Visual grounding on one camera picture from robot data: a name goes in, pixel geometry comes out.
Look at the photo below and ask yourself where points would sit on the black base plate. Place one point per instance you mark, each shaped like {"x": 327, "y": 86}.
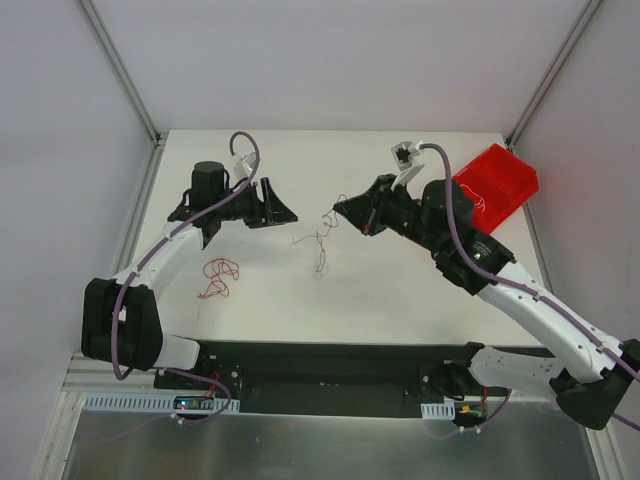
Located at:
{"x": 355, "y": 380}

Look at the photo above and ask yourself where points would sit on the left white cable duct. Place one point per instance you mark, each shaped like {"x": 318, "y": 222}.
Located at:
{"x": 159, "y": 403}

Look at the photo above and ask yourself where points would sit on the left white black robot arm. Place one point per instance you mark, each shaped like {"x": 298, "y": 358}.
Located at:
{"x": 121, "y": 321}

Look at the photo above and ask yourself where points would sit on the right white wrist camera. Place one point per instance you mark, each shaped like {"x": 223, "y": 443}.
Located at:
{"x": 405, "y": 155}

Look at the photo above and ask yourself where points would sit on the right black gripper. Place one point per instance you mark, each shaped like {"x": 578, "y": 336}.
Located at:
{"x": 379, "y": 206}

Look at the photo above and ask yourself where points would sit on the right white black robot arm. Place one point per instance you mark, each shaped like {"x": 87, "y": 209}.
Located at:
{"x": 588, "y": 372}

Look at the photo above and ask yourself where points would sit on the left aluminium frame post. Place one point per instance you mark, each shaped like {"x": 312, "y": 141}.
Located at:
{"x": 110, "y": 52}

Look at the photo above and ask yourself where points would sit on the right white cable duct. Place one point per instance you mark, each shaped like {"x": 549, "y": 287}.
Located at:
{"x": 445, "y": 410}

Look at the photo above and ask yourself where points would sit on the white cable duct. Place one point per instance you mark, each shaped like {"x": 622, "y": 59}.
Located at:
{"x": 445, "y": 410}
{"x": 159, "y": 403}

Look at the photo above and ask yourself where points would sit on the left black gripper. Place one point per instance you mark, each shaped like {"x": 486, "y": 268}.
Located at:
{"x": 258, "y": 205}

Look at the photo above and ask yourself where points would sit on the right aluminium frame post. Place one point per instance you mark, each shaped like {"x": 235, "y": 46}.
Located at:
{"x": 566, "y": 50}

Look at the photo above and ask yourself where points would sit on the red plastic bin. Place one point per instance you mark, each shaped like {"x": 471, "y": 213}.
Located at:
{"x": 498, "y": 183}

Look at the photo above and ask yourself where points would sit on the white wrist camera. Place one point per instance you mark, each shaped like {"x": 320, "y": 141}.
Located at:
{"x": 243, "y": 165}
{"x": 405, "y": 155}

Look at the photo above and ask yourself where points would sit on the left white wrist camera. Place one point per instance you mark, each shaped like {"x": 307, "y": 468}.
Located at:
{"x": 243, "y": 165}

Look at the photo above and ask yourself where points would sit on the aluminium frame post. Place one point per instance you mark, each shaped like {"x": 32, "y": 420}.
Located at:
{"x": 110, "y": 52}
{"x": 566, "y": 50}

